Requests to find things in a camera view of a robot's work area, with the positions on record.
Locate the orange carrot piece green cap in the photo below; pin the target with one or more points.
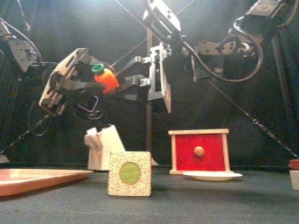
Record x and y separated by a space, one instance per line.
105 78

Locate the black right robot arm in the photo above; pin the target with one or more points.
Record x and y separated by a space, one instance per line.
268 13

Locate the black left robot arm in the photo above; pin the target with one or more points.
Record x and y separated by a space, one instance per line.
18 49

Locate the white wooden knife block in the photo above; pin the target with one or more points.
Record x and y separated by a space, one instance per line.
102 145

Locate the wooden drawer box red front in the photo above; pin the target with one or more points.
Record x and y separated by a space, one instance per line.
187 157

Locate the patterned block green oval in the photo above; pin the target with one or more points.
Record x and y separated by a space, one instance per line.
129 173

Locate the pink plastic tray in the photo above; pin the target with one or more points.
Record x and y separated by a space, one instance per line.
34 178

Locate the small white plate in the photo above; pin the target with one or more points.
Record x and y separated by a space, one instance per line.
212 175

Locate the black vertical frame pole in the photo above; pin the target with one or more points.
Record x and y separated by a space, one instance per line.
148 128

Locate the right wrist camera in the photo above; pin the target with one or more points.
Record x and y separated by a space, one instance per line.
163 17

